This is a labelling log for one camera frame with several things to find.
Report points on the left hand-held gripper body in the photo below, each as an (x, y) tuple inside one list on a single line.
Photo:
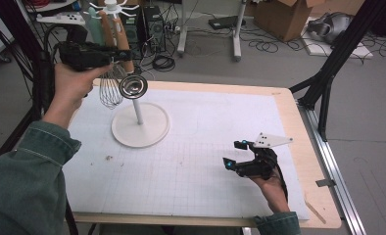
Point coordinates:
[(83, 57)]

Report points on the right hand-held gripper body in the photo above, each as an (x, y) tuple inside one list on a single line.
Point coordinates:
[(259, 166)]

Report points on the white utensil rack stand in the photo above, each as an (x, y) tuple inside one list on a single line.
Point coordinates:
[(142, 130)]

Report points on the person's right hand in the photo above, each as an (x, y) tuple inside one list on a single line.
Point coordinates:
[(274, 192)]

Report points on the person's left hand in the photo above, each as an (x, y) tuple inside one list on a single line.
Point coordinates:
[(70, 91)]

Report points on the black computer tower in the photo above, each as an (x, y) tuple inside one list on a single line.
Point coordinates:
[(137, 36), (155, 29)]

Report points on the white round table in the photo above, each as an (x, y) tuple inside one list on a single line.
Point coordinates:
[(55, 5)]

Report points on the white grid mat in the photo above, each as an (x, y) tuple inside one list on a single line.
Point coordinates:
[(168, 182)]

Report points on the thin wooden stick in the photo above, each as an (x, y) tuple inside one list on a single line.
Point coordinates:
[(315, 212)]

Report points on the white-legged desk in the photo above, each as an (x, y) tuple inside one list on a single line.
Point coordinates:
[(236, 39)]

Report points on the black flat floor device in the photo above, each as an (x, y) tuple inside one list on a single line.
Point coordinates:
[(225, 22)]

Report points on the large cardboard box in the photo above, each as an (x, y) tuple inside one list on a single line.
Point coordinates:
[(279, 19)]

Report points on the grey backpack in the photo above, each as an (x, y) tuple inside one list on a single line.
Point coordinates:
[(331, 27)]

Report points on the white foam board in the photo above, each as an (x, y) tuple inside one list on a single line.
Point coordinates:
[(361, 51)]

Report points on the small metal bracket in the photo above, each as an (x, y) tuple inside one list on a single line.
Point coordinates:
[(325, 182)]

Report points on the black metal frame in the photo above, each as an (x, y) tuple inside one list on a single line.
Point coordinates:
[(338, 55), (14, 26)]

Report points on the aluminium rail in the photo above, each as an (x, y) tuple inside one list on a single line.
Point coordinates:
[(338, 182)]

